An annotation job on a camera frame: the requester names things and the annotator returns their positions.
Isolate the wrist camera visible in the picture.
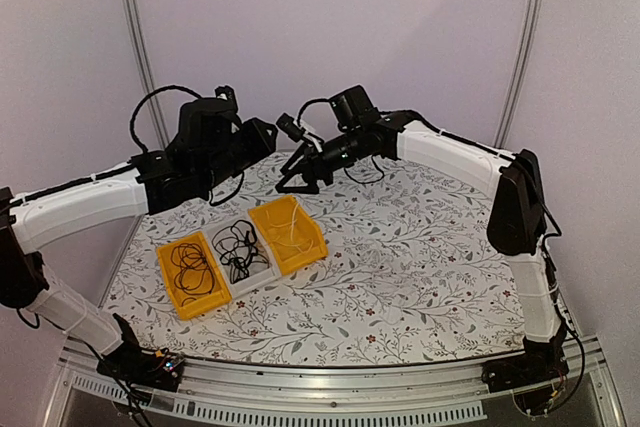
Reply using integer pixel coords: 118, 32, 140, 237
276, 113, 325, 152
214, 85, 237, 110

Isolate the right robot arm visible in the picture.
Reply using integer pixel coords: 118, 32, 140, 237
276, 85, 569, 383

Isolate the aluminium frame post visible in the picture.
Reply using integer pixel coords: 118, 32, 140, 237
494, 0, 543, 149
122, 0, 169, 147

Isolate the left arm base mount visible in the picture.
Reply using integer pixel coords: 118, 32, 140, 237
97, 314, 185, 392

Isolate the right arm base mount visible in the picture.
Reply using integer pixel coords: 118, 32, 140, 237
481, 336, 569, 417

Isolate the thin black cable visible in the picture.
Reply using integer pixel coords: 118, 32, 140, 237
168, 240, 221, 306

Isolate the white cable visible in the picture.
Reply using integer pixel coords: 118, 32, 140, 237
264, 199, 316, 253

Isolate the left aluminium frame post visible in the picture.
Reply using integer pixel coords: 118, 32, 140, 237
122, 0, 169, 147

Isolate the near yellow plastic bin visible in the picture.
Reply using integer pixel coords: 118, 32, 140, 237
156, 231, 231, 321

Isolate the right aluminium frame post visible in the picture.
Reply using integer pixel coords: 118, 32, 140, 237
494, 0, 543, 149

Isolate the front aluminium rail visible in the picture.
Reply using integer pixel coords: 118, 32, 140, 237
43, 336, 627, 426

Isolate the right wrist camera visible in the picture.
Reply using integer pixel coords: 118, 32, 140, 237
276, 113, 325, 152

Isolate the far yellow plastic bin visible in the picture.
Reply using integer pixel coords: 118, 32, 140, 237
248, 195, 328, 276

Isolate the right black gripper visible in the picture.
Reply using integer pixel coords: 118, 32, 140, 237
276, 126, 367, 194

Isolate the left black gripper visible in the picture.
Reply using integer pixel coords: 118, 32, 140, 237
200, 116, 278, 192

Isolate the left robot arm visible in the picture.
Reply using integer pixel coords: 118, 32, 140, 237
1, 86, 277, 381

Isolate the yellow plastic bin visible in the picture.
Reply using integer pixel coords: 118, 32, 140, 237
156, 231, 231, 321
248, 195, 328, 276

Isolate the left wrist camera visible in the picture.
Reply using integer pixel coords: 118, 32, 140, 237
214, 85, 237, 110

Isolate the white translucent plastic bin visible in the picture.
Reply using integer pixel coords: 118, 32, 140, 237
203, 217, 280, 300

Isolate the floral table cloth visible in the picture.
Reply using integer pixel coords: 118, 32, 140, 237
103, 153, 524, 366

